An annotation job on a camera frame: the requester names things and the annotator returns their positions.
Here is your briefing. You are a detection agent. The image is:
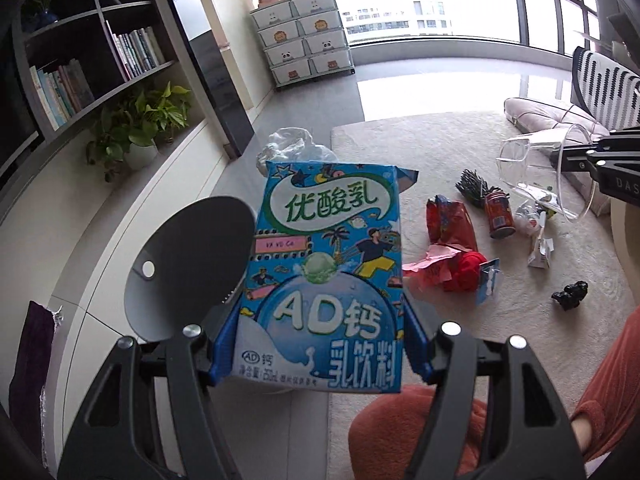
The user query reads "clear plastic cup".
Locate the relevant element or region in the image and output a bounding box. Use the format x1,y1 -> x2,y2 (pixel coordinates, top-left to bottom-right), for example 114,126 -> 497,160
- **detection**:
496,125 -> 596,223

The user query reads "blue milk drink carton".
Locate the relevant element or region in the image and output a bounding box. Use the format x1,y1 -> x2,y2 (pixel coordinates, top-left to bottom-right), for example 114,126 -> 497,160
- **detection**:
231,162 -> 418,393

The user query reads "grey round trash bin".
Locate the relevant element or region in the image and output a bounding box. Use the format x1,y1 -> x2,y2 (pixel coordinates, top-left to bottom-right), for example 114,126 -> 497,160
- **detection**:
124,196 -> 255,341

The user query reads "striped black white chair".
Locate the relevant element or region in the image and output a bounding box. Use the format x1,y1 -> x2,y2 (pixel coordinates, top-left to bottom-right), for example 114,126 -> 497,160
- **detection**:
572,47 -> 640,130

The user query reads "pink quilted cushion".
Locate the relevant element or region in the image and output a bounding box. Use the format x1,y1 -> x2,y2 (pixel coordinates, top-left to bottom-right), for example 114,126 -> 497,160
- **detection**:
503,98 -> 611,217

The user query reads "white plastic wrapper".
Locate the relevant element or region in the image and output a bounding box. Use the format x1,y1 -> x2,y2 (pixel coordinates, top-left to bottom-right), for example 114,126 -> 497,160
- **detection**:
513,200 -> 540,236

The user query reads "small white carton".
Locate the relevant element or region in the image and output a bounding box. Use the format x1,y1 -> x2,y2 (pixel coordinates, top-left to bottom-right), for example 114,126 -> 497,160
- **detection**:
527,211 -> 554,270

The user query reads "red drink can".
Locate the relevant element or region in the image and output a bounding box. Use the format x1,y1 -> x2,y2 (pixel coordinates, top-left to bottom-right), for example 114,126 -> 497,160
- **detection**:
484,188 -> 515,240

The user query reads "black crumpled bag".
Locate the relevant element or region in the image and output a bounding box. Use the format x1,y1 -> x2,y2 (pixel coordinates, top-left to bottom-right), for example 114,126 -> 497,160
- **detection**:
551,281 -> 588,311

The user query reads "beige carpet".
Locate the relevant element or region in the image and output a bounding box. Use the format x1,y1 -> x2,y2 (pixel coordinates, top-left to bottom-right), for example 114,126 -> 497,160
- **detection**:
326,112 -> 639,480

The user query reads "black spiky pom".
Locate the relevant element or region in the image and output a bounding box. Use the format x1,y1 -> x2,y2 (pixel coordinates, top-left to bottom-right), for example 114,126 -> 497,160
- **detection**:
456,169 -> 502,209

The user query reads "small blue packet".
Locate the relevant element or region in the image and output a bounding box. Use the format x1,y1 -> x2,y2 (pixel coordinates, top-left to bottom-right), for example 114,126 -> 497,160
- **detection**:
475,258 -> 501,306

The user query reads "red crumpled wrapper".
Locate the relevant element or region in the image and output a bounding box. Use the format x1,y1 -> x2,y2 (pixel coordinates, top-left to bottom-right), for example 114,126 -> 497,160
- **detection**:
442,252 -> 487,292

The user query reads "pink crumpled paper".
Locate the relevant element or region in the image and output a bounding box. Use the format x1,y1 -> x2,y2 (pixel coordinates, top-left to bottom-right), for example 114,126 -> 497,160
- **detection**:
402,244 -> 466,287

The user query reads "white low cabinet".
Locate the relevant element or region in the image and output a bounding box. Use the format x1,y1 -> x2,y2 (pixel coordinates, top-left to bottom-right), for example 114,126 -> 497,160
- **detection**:
1,120 -> 229,469

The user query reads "green potted plant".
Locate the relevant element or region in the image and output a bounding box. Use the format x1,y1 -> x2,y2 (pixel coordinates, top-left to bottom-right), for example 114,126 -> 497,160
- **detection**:
85,81 -> 192,183

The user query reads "white drawer cabinet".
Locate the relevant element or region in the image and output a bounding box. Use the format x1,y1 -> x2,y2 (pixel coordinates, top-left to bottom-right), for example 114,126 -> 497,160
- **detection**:
250,0 -> 355,90

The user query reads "black tall panel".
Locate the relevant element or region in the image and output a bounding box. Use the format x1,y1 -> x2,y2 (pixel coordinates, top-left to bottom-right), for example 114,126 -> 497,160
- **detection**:
170,0 -> 254,159

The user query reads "dark bookshelf with books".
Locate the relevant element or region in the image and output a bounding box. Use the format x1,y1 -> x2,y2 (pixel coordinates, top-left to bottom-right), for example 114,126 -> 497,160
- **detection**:
1,0 -> 206,211

